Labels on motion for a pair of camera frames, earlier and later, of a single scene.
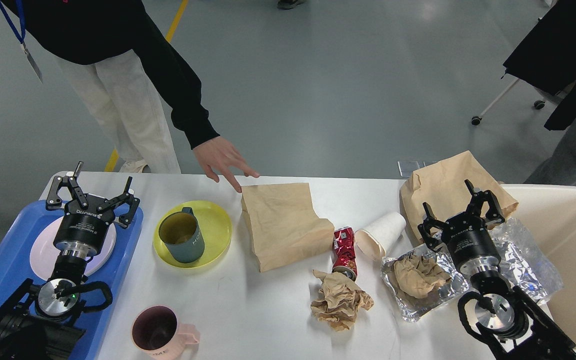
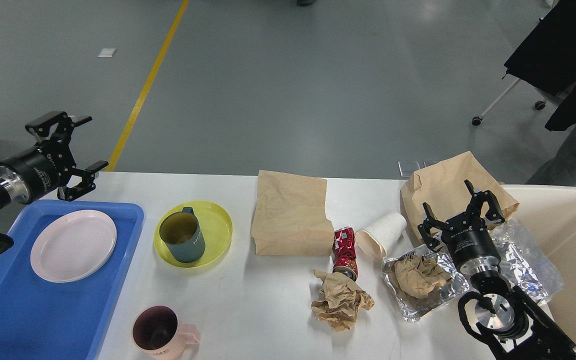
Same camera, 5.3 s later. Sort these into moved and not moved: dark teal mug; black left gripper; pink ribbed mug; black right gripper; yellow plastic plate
Moved: black left gripper
Not moved: dark teal mug; yellow plastic plate; pink ribbed mug; black right gripper
